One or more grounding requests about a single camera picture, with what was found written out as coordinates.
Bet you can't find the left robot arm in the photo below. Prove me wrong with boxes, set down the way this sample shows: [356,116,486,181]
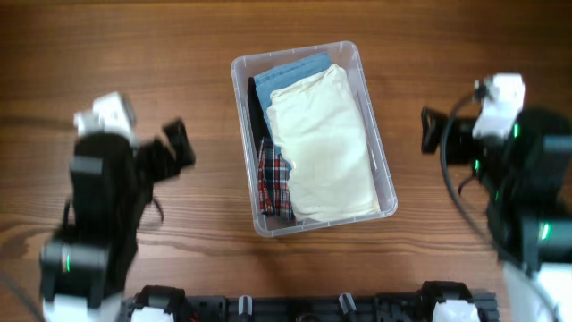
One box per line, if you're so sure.
[40,129,195,321]

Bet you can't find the black cloth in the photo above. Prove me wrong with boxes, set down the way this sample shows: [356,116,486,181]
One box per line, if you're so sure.
[248,77,270,149]

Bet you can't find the cream cloth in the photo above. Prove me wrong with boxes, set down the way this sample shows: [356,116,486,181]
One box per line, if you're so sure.
[267,64,380,222]

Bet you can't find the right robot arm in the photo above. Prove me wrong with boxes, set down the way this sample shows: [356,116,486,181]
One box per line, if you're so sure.
[421,106,571,321]

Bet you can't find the blue denim jeans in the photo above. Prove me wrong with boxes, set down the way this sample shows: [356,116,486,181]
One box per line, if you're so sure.
[253,52,332,155]

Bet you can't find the clear plastic storage bin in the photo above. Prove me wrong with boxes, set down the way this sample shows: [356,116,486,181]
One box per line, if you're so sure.
[231,40,398,238]

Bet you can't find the plaid cloth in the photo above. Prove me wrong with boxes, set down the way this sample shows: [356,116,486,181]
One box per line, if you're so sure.
[257,137,295,221]

